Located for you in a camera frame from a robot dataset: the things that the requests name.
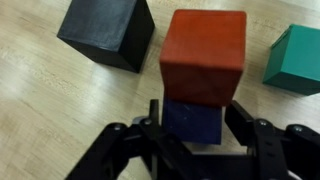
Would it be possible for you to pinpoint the dark blue wooden block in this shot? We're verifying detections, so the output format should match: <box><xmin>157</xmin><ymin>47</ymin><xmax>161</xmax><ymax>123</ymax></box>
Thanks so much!
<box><xmin>161</xmin><ymin>97</ymin><xmax>224</xmax><ymax>146</ymax></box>

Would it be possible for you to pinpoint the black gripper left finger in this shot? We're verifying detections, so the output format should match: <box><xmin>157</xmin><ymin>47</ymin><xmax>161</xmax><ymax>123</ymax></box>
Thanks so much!
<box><xmin>64</xmin><ymin>99</ymin><xmax>201</xmax><ymax>180</ymax></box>

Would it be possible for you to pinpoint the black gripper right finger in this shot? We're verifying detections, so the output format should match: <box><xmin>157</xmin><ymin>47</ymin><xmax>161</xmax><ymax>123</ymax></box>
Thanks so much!
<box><xmin>225</xmin><ymin>99</ymin><xmax>320</xmax><ymax>180</ymax></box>

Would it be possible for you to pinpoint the black wooden block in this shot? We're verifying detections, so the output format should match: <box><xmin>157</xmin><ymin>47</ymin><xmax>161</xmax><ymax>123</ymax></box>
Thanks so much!
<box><xmin>56</xmin><ymin>0</ymin><xmax>156</xmax><ymax>75</ymax></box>

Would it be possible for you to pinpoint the red wooden block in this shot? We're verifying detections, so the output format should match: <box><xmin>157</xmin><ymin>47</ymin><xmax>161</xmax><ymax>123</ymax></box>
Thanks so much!
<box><xmin>159</xmin><ymin>9</ymin><xmax>248</xmax><ymax>109</ymax></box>

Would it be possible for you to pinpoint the wooden butcher block table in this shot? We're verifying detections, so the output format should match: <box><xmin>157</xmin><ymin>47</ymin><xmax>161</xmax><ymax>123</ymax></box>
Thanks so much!
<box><xmin>0</xmin><ymin>0</ymin><xmax>320</xmax><ymax>180</ymax></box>

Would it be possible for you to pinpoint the green wooden block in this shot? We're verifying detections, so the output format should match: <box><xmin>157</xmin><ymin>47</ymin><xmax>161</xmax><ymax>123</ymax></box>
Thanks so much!
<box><xmin>262</xmin><ymin>23</ymin><xmax>320</xmax><ymax>97</ymax></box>

